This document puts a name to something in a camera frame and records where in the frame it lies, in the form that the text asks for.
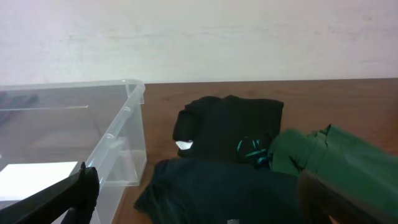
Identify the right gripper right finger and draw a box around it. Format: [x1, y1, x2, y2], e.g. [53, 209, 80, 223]
[297, 170, 382, 224]

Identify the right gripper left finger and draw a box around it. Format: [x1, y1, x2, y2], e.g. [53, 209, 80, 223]
[1, 162, 100, 224]

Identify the green garment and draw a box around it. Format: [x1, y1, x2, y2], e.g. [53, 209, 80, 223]
[269, 125, 397, 217]

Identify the clear plastic storage bin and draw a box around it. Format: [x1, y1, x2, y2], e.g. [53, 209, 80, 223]
[1, 80, 147, 223]

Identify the white label in bin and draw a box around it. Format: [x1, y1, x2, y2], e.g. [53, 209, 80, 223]
[1, 161, 77, 202]

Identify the dark navy folded garment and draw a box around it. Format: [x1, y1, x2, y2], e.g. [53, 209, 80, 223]
[134, 159, 304, 224]

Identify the black folded garment top right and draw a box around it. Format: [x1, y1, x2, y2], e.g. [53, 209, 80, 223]
[172, 95, 284, 167]

